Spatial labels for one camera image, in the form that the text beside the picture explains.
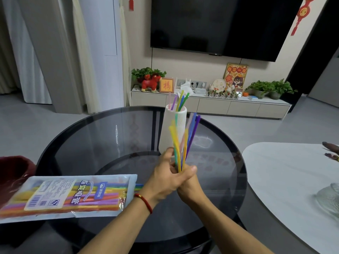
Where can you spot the purple drinking straw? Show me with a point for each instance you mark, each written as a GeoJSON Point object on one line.
{"type": "Point", "coordinates": [174, 102]}

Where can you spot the grey wall sockets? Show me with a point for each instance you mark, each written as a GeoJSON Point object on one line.
{"type": "Point", "coordinates": [198, 83]}

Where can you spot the white curtain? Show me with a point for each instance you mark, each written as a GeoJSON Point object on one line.
{"type": "Point", "coordinates": [23, 50]}

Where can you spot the dark brown object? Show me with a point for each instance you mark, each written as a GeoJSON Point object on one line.
{"type": "Point", "coordinates": [332, 147]}
{"type": "Point", "coordinates": [332, 156]}

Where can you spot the red hanging decoration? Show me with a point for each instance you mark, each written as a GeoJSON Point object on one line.
{"type": "Point", "coordinates": [303, 11]}

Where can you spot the bundle of coloured straws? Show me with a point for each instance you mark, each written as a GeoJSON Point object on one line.
{"type": "Point", "coordinates": [175, 140]}

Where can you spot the white low cabinet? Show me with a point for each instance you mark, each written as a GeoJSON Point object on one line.
{"type": "Point", "coordinates": [211, 105]}

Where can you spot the yellow drinking straw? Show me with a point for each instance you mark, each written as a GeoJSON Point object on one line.
{"type": "Point", "coordinates": [179, 101]}

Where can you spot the red horse figurine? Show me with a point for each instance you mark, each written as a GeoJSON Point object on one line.
{"type": "Point", "coordinates": [151, 83]}

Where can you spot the plastic pack of straws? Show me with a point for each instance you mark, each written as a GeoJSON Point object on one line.
{"type": "Point", "coordinates": [66, 198]}

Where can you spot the clear glass bowl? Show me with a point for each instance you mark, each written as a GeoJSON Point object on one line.
{"type": "Point", "coordinates": [329, 199]}

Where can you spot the green drinking straw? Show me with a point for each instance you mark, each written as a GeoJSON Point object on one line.
{"type": "Point", "coordinates": [184, 100]}

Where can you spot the white box device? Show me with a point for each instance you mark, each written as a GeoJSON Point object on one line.
{"type": "Point", "coordinates": [200, 90]}

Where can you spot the white standing air conditioner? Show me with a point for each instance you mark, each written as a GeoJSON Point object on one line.
{"type": "Point", "coordinates": [102, 50]}

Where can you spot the red tassel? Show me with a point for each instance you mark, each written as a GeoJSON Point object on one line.
{"type": "Point", "coordinates": [131, 3]}

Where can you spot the person's left hand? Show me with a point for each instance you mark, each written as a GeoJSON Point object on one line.
{"type": "Point", "coordinates": [161, 179]}

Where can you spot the white plastic bag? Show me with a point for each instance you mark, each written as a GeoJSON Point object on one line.
{"type": "Point", "coordinates": [186, 87]}

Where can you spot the row of small ornaments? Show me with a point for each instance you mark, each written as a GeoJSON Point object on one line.
{"type": "Point", "coordinates": [222, 95]}

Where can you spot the blue drinking straw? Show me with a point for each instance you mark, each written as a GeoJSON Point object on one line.
{"type": "Point", "coordinates": [181, 104]}

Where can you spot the colourful cartoon poster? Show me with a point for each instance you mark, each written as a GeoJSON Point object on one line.
{"type": "Point", "coordinates": [235, 75]}

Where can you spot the white ribbed vase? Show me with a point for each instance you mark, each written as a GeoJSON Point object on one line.
{"type": "Point", "coordinates": [169, 129]}

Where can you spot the green potted plant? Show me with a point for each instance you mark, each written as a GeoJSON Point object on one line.
{"type": "Point", "coordinates": [259, 88]}
{"type": "Point", "coordinates": [144, 72]}
{"type": "Point", "coordinates": [282, 88]}

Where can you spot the white round ornament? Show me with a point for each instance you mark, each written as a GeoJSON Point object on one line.
{"type": "Point", "coordinates": [219, 85]}

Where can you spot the person's left thumb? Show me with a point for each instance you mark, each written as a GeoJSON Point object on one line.
{"type": "Point", "coordinates": [166, 154]}

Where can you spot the dark red seat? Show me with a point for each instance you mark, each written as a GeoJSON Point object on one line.
{"type": "Point", "coordinates": [13, 174]}

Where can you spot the person's right hand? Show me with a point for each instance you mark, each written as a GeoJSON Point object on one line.
{"type": "Point", "coordinates": [192, 191]}

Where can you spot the person's right forearm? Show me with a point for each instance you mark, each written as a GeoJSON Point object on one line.
{"type": "Point", "coordinates": [227, 230]}

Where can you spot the black wall television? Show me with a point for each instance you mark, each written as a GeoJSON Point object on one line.
{"type": "Point", "coordinates": [219, 23]}

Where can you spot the orange framed picture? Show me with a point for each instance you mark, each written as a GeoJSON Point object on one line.
{"type": "Point", "coordinates": [166, 85]}

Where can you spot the small photo frame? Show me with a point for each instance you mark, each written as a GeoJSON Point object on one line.
{"type": "Point", "coordinates": [239, 92]}

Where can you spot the person's left forearm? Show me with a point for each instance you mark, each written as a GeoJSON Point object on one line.
{"type": "Point", "coordinates": [116, 230]}

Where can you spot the small blue box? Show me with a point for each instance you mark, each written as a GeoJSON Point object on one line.
{"type": "Point", "coordinates": [253, 98]}

